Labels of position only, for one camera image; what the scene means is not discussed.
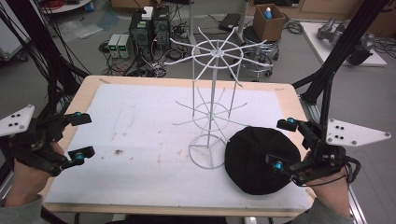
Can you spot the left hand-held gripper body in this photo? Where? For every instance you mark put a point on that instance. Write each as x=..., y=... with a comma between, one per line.
x=34, y=140

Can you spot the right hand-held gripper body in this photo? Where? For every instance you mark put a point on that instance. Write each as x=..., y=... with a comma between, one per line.
x=330, y=155

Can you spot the black hat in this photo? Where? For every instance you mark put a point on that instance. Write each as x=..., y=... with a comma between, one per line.
x=249, y=158

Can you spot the person's right hand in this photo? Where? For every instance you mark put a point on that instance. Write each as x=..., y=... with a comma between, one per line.
x=333, y=193

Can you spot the person's left hand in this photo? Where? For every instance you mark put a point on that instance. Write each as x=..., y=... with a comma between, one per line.
x=26, y=183

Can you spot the white foam board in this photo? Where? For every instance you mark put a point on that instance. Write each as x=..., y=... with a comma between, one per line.
x=140, y=140

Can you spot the black stool with chrome base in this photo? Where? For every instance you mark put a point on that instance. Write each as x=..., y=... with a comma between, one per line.
x=258, y=49

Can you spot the white power supply unit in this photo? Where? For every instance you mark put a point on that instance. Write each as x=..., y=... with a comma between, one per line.
x=125, y=46
x=113, y=46

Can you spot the white platform board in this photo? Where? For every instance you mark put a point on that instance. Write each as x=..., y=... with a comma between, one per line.
x=317, y=43

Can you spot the cardboard box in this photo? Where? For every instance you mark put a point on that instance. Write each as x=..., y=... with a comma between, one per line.
x=269, y=29

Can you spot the black computer tower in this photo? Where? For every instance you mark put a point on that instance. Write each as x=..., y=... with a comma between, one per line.
x=161, y=28
x=140, y=34

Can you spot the white round table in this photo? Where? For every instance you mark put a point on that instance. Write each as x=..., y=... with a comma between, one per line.
x=67, y=5

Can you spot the small white box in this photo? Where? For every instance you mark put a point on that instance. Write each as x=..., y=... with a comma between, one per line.
x=147, y=13

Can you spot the aluminium rail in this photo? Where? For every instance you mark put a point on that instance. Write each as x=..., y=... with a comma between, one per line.
x=355, y=199

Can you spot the grey metal post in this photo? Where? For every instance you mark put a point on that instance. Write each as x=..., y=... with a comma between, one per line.
x=191, y=21

